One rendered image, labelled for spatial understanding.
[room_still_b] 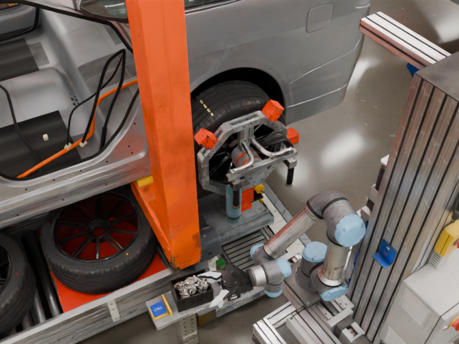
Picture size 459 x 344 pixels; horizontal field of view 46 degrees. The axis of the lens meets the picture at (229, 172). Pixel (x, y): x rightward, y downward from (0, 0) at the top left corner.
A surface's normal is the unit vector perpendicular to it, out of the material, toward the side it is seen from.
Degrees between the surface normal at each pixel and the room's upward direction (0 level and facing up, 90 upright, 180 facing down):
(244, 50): 90
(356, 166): 0
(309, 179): 0
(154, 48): 90
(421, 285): 0
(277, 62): 90
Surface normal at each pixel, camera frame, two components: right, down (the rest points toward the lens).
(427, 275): 0.00, -0.69
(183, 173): 0.47, 0.65
